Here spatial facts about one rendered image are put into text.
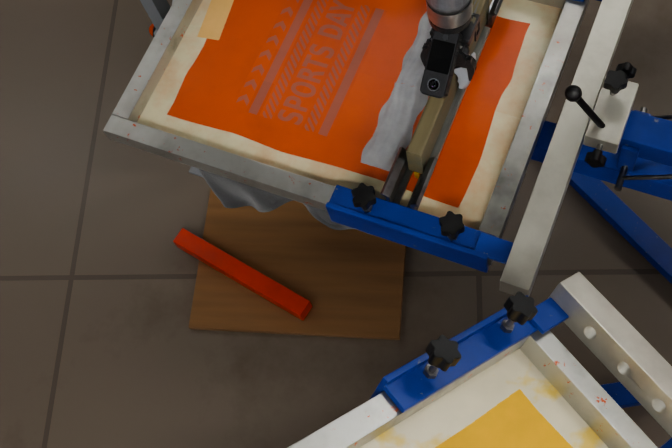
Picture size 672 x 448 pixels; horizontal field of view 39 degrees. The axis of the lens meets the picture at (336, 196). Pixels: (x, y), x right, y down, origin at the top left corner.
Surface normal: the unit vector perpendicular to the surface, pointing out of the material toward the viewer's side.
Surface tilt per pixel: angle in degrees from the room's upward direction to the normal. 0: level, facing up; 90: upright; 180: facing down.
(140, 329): 0
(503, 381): 32
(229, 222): 0
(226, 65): 0
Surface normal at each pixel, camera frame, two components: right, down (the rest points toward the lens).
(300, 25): -0.14, -0.40
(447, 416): 0.29, -0.66
